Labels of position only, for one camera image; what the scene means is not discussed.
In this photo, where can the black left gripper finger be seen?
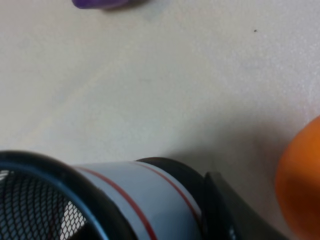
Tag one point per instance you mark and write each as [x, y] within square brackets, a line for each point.
[228, 217]

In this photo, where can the black mesh pen holder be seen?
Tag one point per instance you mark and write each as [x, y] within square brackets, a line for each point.
[153, 198]

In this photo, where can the purple toy eggplant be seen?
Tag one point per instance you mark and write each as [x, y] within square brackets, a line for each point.
[99, 4]

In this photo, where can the orange toy tangerine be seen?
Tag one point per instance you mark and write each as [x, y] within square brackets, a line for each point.
[297, 182]

